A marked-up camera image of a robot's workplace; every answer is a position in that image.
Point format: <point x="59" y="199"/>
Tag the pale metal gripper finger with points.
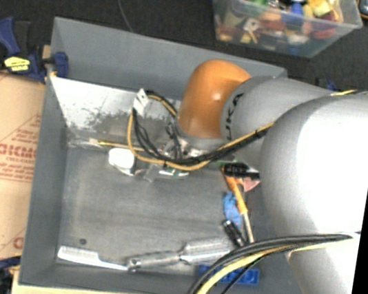
<point x="153" y="175"/>
<point x="142" y="172"/>

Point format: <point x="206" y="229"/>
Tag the white round cap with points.
<point x="121" y="158"/>

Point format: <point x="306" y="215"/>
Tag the grey metal bin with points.
<point x="124" y="209"/>

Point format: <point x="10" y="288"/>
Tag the blue toy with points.
<point x="230" y="208"/>

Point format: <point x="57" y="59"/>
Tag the pink flat piece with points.
<point x="251" y="184"/>

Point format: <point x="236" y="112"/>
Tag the long silver metal tool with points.
<point x="187" y="251"/>

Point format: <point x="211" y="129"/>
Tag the small black cylinder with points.
<point x="234" y="233"/>

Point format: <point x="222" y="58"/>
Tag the white brush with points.
<point x="82" y="256"/>

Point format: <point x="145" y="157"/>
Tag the blue flat block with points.
<point x="246" y="276"/>

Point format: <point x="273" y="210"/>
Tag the black cylinder on white bracket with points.
<point x="236" y="170"/>

